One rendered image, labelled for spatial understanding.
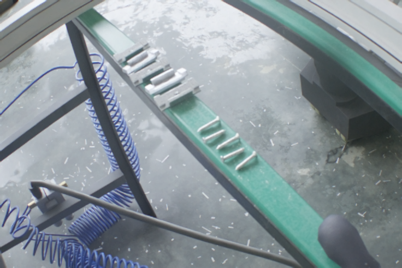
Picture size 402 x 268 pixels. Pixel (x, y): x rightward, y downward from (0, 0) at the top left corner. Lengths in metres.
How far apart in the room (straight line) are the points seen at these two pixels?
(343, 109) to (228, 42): 0.80
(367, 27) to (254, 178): 0.30
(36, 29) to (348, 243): 0.67
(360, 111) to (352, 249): 1.18
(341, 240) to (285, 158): 1.26
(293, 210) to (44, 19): 0.58
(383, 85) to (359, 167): 1.03
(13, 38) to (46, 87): 1.50
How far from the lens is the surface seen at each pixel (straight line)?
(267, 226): 0.45
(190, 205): 1.55
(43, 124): 1.16
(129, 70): 0.60
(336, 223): 0.38
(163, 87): 0.56
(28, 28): 0.83
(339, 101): 1.52
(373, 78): 0.57
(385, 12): 0.59
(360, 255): 0.37
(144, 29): 2.37
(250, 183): 0.46
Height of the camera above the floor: 1.22
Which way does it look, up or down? 44 degrees down
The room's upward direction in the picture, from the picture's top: 16 degrees counter-clockwise
